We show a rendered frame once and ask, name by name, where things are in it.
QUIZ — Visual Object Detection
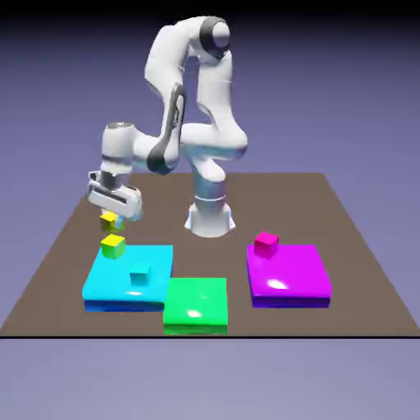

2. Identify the large purple box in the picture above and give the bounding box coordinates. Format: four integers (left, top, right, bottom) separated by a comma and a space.
246, 244, 333, 309

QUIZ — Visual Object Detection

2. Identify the large cyan box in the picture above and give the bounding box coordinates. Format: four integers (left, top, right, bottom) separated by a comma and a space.
81, 244, 174, 313

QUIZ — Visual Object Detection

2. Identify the large green box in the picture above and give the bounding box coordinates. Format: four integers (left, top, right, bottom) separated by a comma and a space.
162, 277, 229, 336

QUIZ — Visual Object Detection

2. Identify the small cyan cube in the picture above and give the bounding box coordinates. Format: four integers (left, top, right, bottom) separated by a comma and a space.
129, 262, 152, 287

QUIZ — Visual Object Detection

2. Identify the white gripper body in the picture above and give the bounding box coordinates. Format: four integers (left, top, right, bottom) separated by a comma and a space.
86, 179, 144, 221

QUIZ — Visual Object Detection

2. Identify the small yellow cube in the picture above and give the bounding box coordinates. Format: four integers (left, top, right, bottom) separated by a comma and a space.
99, 233, 126, 261
99, 212, 126, 233

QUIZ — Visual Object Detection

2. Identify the small magenta cube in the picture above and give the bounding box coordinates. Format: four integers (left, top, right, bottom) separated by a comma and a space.
253, 231, 281, 260

